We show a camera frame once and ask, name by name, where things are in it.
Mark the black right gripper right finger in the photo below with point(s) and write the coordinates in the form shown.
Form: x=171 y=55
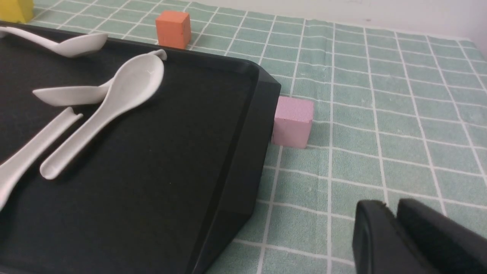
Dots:
x=450 y=247

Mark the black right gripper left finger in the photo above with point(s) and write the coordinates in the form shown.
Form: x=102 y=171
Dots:
x=382 y=246

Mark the pink foam cube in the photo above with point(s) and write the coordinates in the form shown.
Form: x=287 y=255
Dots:
x=292 y=122

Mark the black plastic tray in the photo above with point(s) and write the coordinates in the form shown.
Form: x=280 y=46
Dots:
x=162 y=189

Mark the white spoon right bowl up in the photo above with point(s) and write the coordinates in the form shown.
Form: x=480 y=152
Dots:
x=133 y=84

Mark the orange foam cube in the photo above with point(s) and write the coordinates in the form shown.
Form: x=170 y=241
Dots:
x=173 y=29

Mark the white spoon centre bowl down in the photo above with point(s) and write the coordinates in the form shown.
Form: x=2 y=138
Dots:
x=73 y=95

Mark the white spoon top left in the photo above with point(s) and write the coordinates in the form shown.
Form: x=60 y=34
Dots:
x=71 y=48

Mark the yellow foam cube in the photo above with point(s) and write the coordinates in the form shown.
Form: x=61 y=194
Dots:
x=16 y=11

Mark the white spoon bottom handle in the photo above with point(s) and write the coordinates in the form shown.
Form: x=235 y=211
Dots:
x=12 y=170

